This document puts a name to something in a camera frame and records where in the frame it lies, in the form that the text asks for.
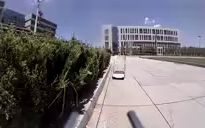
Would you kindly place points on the pale concrete slab pavement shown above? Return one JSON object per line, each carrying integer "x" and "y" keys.
{"x": 176, "y": 86}

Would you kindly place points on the robot's own part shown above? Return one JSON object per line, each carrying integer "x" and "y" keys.
{"x": 134, "y": 120}

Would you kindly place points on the row of trees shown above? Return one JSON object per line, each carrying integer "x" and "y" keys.
{"x": 196, "y": 51}

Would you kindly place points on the white multi-storey building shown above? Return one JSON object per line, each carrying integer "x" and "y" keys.
{"x": 140, "y": 39}

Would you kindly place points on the green hedge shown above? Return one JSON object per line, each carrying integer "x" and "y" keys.
{"x": 30, "y": 73}

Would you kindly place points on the grey concrete kerb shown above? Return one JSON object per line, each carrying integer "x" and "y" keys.
{"x": 90, "y": 103}

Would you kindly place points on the street lamp pole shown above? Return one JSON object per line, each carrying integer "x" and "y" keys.
{"x": 199, "y": 41}

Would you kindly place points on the glass office building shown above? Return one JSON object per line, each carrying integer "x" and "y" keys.
{"x": 13, "y": 18}

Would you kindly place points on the small white delivery robot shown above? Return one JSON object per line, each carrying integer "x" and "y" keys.
{"x": 118, "y": 74}

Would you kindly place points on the grass lawn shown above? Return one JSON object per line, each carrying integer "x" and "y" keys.
{"x": 193, "y": 60}

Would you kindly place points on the tall white pole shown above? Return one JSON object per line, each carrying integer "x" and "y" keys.
{"x": 36, "y": 16}

